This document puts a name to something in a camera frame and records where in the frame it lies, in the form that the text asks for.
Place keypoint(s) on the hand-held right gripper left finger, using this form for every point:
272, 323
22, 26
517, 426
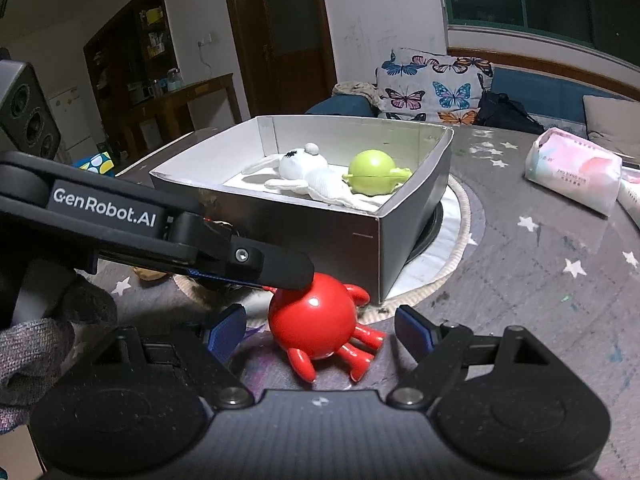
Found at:
228, 331

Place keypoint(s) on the green round toy figure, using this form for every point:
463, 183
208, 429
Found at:
371, 170

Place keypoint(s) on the butterfly print cushion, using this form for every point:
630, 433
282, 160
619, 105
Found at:
425, 85

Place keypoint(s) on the wooden cabinet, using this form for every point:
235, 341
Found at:
150, 60

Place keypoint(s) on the pink white tissue pack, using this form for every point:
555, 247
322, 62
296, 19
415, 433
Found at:
570, 170

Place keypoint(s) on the red round toy figure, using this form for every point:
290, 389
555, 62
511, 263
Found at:
312, 320

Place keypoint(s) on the black round tray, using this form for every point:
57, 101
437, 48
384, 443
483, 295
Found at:
427, 235

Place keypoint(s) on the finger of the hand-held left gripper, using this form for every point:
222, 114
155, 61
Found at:
270, 265

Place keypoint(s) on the grey cardboard box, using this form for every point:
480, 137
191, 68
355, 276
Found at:
400, 240

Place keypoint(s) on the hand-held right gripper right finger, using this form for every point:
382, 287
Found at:
413, 329

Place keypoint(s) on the blue yellow patterned box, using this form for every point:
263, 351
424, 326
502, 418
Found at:
96, 162

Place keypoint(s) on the white plastic packet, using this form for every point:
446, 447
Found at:
631, 197

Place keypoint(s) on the person's left hand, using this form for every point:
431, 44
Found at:
35, 355

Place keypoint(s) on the black bag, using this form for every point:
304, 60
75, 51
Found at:
505, 110

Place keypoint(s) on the beige pillow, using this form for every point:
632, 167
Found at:
612, 122

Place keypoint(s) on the white plush rabbit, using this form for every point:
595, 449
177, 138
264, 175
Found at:
305, 170

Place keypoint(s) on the green-framed window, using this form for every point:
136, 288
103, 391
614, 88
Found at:
540, 0

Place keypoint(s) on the dark wooden door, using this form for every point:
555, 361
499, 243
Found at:
280, 35

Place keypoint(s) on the white fridge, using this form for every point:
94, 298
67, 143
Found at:
70, 120

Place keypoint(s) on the grey star-print tablecloth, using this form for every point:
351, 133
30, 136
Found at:
525, 280

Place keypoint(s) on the blue sofa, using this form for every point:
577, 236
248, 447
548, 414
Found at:
545, 92

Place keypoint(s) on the beige crumpled cloth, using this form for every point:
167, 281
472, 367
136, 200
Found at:
356, 92

